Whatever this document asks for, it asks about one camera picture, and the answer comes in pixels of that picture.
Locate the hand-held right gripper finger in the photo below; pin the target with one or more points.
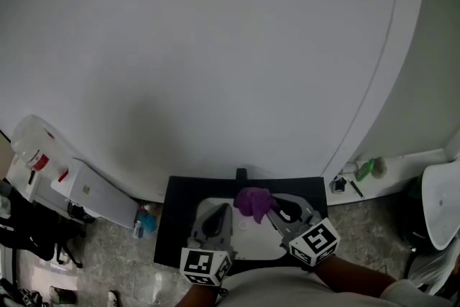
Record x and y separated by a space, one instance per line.
303 205
287 225

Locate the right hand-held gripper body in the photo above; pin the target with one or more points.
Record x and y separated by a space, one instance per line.
316 241

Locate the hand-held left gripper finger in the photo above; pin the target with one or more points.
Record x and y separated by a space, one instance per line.
198 226
230 226

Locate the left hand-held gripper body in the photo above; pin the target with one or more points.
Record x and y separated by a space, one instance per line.
201 264

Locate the purple cloth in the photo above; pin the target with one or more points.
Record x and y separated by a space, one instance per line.
253 203

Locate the person's left forearm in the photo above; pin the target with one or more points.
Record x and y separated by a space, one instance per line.
197 296

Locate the person's right forearm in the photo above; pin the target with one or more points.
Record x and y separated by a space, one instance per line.
345 273

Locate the round sink drain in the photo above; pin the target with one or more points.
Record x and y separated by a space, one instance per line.
243 225

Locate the black sink with white basin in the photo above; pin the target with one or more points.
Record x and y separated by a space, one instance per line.
179 212

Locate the small black and white box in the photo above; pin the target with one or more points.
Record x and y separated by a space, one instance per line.
338 185

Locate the black pen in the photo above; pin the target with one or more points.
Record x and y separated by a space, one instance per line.
357 189

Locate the small white object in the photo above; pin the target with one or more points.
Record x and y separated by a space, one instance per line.
349 167

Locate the person's light shirt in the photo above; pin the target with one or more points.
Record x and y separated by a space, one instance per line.
280 289

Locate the small white bottle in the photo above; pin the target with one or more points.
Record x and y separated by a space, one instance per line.
137 229

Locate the green plastic bottle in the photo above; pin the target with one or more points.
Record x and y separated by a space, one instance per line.
365 169

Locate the pale tape roll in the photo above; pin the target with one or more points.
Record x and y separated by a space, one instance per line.
379 168

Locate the clear plastic bag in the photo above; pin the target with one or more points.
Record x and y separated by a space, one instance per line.
435 269

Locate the green and white shoe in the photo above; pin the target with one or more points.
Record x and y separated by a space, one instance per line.
62 294

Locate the black office chair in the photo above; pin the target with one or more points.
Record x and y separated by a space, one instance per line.
32 226

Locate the clear container with red labels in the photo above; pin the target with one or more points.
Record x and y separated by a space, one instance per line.
36 144

